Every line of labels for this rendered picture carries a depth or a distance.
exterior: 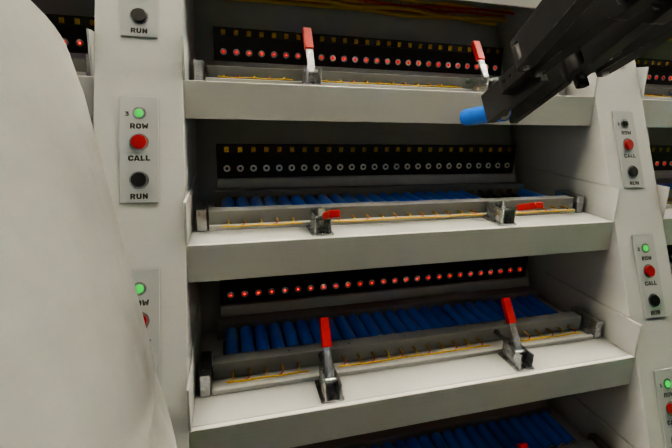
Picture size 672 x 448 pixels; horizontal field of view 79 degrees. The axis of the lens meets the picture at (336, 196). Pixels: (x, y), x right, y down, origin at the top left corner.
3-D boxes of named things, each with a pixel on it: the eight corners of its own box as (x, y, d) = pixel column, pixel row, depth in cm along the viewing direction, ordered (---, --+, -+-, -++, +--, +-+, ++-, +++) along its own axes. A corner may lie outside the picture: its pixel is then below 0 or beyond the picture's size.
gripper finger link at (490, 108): (549, 81, 32) (541, 80, 32) (494, 123, 39) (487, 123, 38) (539, 49, 33) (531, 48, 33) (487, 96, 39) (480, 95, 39)
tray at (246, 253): (609, 249, 62) (621, 188, 60) (187, 283, 46) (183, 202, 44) (519, 214, 81) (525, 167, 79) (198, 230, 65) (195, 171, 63)
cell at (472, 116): (474, 109, 45) (514, 101, 38) (473, 125, 45) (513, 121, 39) (459, 108, 44) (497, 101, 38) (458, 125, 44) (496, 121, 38)
